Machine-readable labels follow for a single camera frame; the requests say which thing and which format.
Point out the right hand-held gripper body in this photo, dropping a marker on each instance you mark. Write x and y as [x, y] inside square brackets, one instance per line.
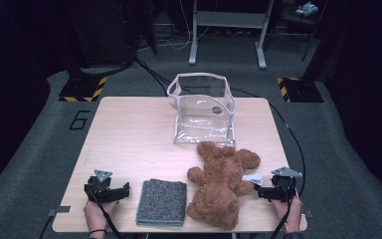
[283, 189]

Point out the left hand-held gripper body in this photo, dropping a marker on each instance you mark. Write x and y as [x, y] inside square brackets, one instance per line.
[99, 191]

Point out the grey towel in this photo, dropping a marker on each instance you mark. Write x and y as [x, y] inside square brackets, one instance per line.
[161, 202]

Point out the brown teddy bear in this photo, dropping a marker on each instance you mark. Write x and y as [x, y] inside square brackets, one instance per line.
[219, 192]

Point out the clear plastic bag white trim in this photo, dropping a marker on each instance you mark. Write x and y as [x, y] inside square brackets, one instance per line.
[200, 129]

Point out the person's left hand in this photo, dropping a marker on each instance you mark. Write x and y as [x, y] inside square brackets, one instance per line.
[94, 215]

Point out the person's right hand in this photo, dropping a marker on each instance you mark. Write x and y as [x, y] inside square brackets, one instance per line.
[293, 215]

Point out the black wristband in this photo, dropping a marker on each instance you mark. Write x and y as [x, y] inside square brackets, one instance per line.
[96, 230]

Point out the black base yellow striped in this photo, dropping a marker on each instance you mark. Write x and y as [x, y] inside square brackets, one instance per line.
[79, 89]
[303, 91]

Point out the dark curtain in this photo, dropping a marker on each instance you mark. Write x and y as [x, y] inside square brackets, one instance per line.
[10, 83]
[371, 99]

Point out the black cabinet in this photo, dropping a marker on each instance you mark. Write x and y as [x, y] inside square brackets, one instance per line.
[106, 33]

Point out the dark shelf cart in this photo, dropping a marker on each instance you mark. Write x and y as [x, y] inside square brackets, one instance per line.
[291, 20]

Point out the white metal stand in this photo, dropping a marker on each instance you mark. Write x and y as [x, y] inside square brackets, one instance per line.
[229, 19]

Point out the blue and white packet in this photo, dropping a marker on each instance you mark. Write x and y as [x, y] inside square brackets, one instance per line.
[306, 9]

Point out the grey metal table bracket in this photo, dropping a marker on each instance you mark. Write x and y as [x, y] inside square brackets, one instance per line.
[59, 209]
[308, 214]

